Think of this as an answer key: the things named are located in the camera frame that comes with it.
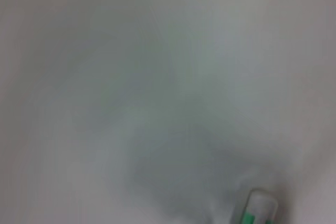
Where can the green pen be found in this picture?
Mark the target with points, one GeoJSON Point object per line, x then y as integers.
{"type": "Point", "coordinates": [258, 208]}

